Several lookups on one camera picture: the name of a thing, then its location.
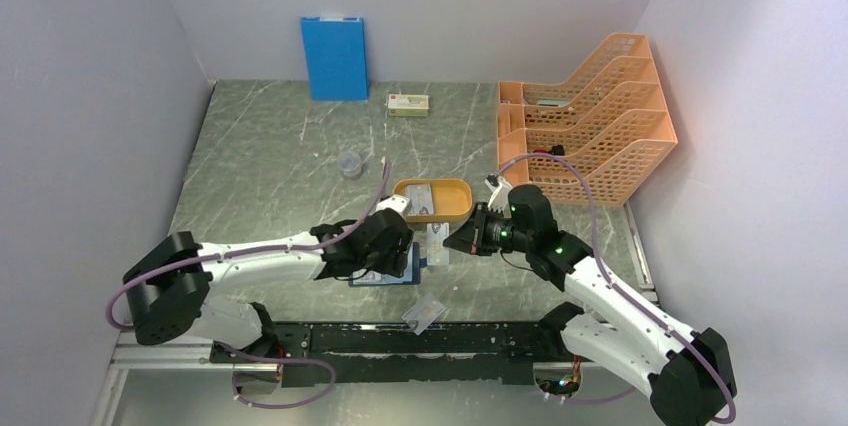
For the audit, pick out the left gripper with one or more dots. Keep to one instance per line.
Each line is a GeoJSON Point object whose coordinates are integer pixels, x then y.
{"type": "Point", "coordinates": [393, 264]}

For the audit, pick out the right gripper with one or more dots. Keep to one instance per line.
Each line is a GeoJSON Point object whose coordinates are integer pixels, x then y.
{"type": "Point", "coordinates": [471, 236]}

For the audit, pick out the blue card holder wallet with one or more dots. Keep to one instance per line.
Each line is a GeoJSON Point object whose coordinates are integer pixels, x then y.
{"type": "Point", "coordinates": [408, 273]}

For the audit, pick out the white VIP credit card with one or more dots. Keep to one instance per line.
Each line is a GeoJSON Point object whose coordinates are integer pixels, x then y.
{"type": "Point", "coordinates": [421, 199]}

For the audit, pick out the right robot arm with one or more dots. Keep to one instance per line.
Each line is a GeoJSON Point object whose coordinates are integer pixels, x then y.
{"type": "Point", "coordinates": [686, 374]}

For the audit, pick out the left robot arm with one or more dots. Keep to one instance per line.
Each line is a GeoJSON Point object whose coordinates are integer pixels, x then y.
{"type": "Point", "coordinates": [180, 286]}

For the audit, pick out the orange oval tray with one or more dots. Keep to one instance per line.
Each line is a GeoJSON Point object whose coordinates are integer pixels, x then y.
{"type": "Point", "coordinates": [453, 199]}

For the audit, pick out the small clear plastic cup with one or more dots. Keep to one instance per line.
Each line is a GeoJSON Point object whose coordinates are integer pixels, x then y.
{"type": "Point", "coordinates": [350, 164]}

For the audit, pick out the red black item in rack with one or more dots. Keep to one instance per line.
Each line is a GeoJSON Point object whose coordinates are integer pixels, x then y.
{"type": "Point", "coordinates": [555, 150]}

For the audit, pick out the small red white box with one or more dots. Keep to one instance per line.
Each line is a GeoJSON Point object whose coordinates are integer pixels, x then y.
{"type": "Point", "coordinates": [408, 105]}

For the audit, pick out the orange mesh file rack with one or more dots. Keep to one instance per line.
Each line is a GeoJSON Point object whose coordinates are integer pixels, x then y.
{"type": "Point", "coordinates": [611, 116]}

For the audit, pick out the blue folder box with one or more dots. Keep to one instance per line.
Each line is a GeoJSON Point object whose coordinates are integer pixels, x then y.
{"type": "Point", "coordinates": [335, 54]}

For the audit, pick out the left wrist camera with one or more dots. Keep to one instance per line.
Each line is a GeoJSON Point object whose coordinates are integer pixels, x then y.
{"type": "Point", "coordinates": [397, 203]}

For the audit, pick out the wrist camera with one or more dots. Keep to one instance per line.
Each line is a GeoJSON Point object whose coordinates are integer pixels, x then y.
{"type": "Point", "coordinates": [499, 189]}
{"type": "Point", "coordinates": [397, 203]}

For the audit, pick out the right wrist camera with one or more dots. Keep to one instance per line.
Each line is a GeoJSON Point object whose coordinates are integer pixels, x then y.
{"type": "Point", "coordinates": [499, 189]}

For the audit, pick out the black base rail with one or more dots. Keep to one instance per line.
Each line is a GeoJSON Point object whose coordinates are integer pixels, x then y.
{"type": "Point", "coordinates": [514, 353]}

